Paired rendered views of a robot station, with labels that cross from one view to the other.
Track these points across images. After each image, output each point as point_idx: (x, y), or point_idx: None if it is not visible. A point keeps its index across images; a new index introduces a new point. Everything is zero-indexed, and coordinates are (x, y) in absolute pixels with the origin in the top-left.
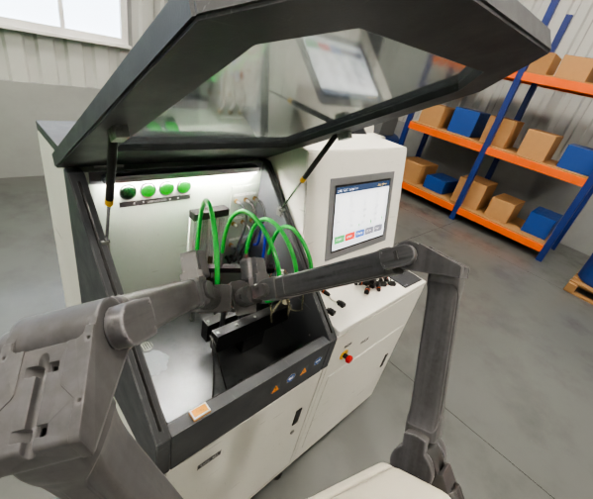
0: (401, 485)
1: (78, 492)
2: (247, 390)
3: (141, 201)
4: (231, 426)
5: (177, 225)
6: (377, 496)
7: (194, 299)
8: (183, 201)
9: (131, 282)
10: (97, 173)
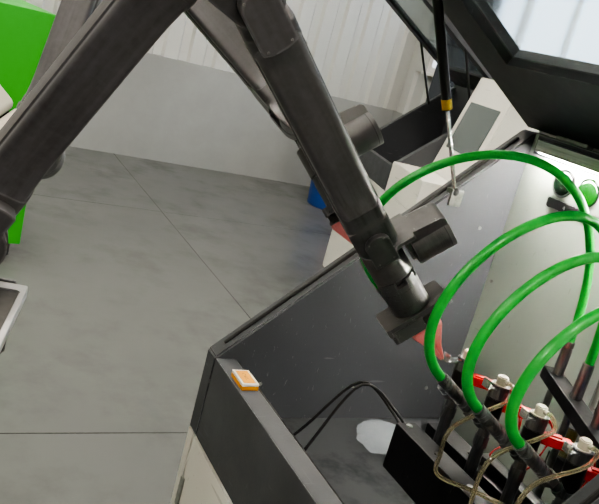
0: None
1: None
2: (270, 433)
3: (572, 209)
4: (236, 491)
5: None
6: None
7: (259, 77)
8: None
9: (503, 353)
10: (546, 140)
